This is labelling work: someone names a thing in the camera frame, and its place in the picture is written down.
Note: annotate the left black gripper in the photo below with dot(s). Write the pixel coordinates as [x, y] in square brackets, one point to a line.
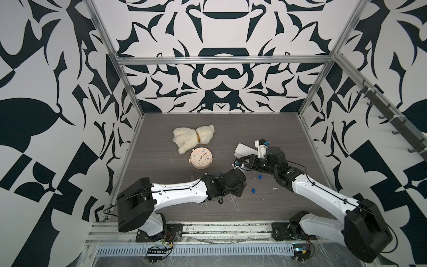
[238, 191]

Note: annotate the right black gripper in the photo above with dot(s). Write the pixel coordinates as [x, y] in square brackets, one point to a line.
[252, 161]

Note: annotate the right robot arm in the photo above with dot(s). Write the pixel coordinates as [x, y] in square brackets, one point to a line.
[358, 225]

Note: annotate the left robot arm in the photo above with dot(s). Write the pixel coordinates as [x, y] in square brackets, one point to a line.
[138, 205]

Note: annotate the white rectangular box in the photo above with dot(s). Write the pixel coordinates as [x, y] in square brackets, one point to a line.
[243, 150]

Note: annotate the pink round alarm clock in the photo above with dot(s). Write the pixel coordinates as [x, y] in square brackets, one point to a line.
[201, 158]

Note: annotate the cream plush dog toy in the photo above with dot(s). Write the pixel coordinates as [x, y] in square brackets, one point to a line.
[187, 138]

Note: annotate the right electronics board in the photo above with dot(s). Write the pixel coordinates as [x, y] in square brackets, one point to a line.
[303, 251]

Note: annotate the electronics board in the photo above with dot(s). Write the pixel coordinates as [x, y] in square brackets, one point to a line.
[303, 251]
[156, 253]

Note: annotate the left electronics board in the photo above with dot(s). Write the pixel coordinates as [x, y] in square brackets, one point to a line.
[156, 253]

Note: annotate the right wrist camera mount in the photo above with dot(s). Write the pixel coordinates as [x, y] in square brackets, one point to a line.
[261, 146]

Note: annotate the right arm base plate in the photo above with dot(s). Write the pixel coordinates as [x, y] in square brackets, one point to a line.
[287, 231]

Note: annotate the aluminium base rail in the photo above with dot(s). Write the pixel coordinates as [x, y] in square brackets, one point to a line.
[193, 232]

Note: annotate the wall hook rack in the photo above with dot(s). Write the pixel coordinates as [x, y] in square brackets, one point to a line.
[401, 123]

